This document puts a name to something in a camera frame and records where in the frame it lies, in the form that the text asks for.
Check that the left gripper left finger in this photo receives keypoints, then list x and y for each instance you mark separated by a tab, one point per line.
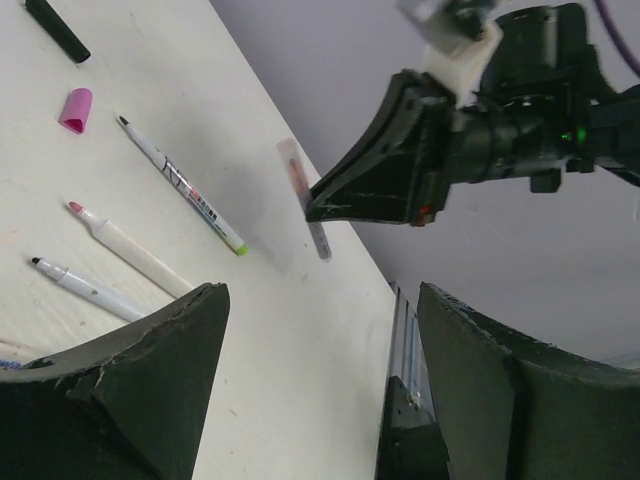
130	404

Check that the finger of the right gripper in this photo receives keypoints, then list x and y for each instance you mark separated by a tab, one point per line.
384	193
381	163

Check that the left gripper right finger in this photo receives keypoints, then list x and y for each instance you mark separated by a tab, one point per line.
512	407

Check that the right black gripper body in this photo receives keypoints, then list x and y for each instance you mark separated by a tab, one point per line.
426	112

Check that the grey barrel marker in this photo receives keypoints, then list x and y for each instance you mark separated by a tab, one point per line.
289	154

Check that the magenta cap marker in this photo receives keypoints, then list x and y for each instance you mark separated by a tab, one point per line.
131	252

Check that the magenta pen cap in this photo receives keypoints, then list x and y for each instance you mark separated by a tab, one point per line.
76	110

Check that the long black pen cap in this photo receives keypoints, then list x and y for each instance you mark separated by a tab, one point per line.
53	24

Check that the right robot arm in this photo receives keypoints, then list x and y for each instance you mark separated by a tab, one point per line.
526	100

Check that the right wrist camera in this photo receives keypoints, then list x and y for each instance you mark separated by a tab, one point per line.
461	38

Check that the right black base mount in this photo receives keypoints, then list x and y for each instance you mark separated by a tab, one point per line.
410	445

